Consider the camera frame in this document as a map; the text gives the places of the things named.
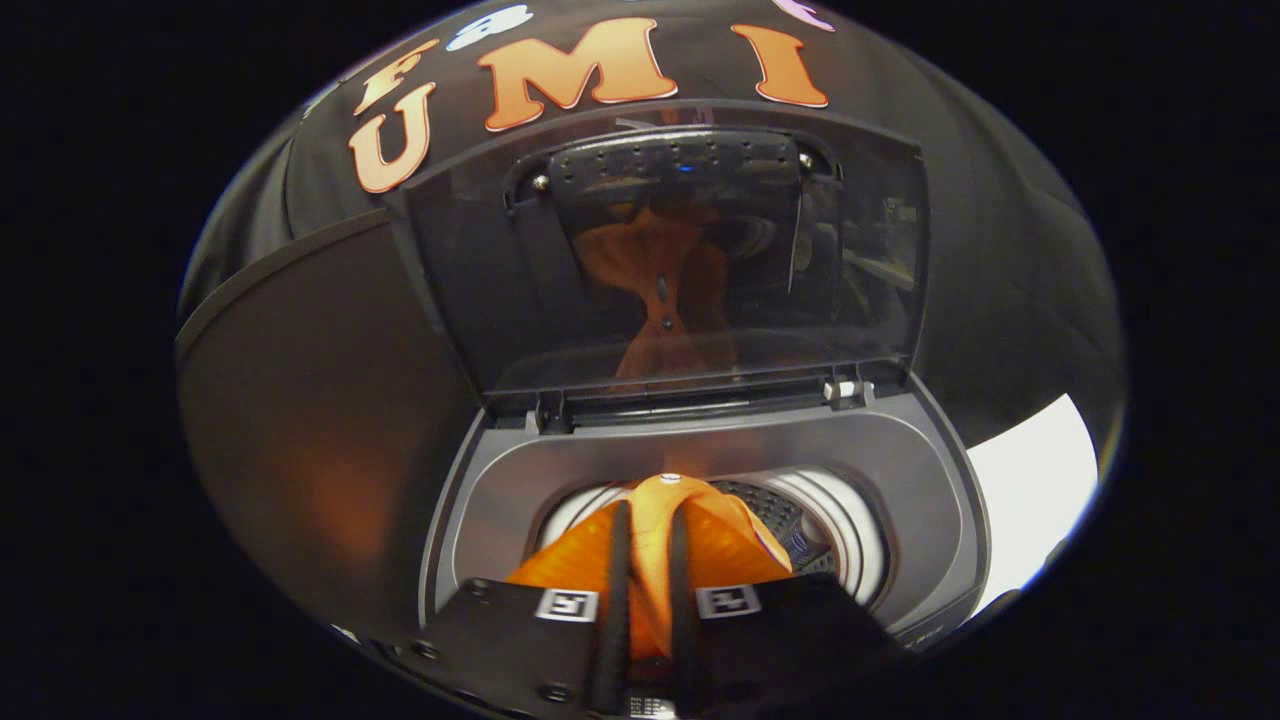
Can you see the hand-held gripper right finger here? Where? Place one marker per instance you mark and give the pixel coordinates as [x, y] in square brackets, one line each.
[800, 640]

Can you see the yellow polo shirt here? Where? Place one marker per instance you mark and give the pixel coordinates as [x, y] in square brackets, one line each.
[650, 560]

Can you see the black backdrop cloth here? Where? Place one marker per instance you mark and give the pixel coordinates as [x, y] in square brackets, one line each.
[1000, 250]

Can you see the grey cabinet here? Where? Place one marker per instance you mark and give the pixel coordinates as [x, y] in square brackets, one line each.
[320, 400]

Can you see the tinted washing machine lid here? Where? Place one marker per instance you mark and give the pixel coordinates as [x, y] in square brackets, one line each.
[480, 300]

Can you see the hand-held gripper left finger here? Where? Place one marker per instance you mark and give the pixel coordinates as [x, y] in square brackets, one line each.
[500, 640]

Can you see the white side table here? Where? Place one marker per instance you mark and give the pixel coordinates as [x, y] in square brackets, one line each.
[1030, 490]

